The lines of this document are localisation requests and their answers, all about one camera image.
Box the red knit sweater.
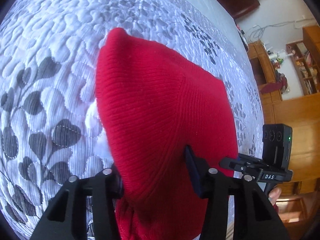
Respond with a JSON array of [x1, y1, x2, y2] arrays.
[[95, 28, 238, 239]]

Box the right hand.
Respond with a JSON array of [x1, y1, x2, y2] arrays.
[[268, 186, 281, 206]]

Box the wooden desk cabinet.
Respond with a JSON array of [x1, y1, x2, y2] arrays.
[[247, 41, 320, 228]]

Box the dark red hanging cloth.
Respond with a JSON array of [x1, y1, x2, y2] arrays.
[[259, 72, 288, 94]]

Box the grey quilted bedspread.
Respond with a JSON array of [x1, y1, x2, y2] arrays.
[[1, 0, 264, 239]]

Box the items on desk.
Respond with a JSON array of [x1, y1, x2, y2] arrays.
[[267, 47, 287, 69]]

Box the black tracking camera box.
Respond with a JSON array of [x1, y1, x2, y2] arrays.
[[263, 124, 293, 171]]

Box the wooden wall shelf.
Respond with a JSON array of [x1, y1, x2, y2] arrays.
[[286, 25, 320, 95]]

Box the wall cables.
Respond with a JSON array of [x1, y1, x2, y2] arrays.
[[246, 15, 308, 45]]

